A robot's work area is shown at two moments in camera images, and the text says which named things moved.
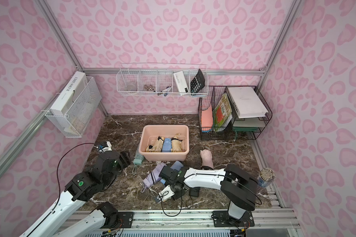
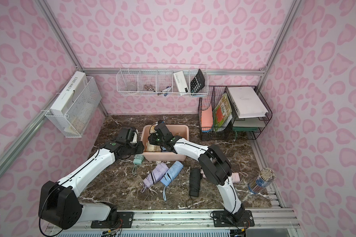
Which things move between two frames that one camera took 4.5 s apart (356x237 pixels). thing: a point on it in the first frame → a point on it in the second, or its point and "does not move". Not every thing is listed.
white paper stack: x=246 y=102 does not move
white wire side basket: x=73 y=124 does not move
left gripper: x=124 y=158 → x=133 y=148
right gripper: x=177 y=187 → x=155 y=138
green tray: x=237 y=129 does not move
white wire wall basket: x=162 y=79 does not move
